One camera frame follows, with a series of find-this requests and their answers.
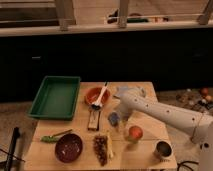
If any blue sponge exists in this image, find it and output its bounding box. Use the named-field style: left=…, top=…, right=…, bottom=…
left=108, top=112, right=120, bottom=127

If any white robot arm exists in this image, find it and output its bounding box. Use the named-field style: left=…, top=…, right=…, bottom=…
left=118, top=91, right=213, bottom=171

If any green plastic tray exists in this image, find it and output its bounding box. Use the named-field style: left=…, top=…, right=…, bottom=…
left=29, top=76, right=81, bottom=120

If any white dish brush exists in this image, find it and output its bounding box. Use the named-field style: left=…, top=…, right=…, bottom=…
left=92, top=83, right=108, bottom=110

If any red apple toy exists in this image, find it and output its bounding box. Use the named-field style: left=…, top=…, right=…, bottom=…
left=127, top=126, right=143, bottom=143

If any wooden block with metal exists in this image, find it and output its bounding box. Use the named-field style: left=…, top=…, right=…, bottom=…
left=87, top=110, right=100, bottom=131

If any orange bowl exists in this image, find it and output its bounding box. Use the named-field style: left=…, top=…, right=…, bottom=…
left=84, top=87, right=110, bottom=106

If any yellow corn toy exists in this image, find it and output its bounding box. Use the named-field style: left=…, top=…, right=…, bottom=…
left=107, top=131, right=114, bottom=159

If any brown grape bunch toy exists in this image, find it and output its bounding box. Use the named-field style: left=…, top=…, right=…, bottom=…
left=93, top=135, right=107, bottom=166

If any metal can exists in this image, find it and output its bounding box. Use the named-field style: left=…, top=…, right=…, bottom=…
left=153, top=141, right=172, bottom=161

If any dark red bowl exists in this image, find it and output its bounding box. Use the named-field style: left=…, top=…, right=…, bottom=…
left=55, top=133, right=83, bottom=163

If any green toy vegetable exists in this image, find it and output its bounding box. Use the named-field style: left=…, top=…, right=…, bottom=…
left=40, top=130, right=71, bottom=143

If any black stand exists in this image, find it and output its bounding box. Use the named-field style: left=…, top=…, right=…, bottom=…
left=0, top=127, right=24, bottom=171

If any white wooden railing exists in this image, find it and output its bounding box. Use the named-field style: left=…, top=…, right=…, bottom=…
left=0, top=0, right=213, bottom=37

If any black cable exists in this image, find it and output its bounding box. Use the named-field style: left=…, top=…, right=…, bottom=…
left=176, top=160, right=201, bottom=171

